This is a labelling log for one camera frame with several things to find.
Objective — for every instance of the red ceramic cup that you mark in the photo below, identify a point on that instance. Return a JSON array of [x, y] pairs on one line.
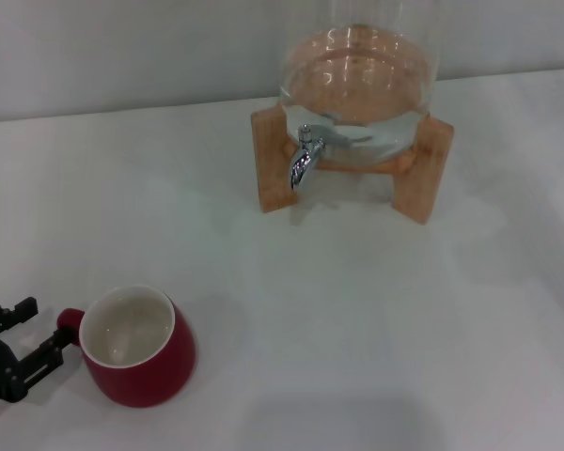
[[141, 376]]

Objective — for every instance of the glass water dispenser jar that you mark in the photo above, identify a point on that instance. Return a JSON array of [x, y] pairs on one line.
[[357, 84]]

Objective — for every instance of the wooden dispenser stand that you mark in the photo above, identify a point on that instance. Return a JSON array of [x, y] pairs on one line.
[[269, 160]]

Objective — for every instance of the chrome faucet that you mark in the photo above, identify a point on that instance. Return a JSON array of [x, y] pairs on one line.
[[303, 160]]

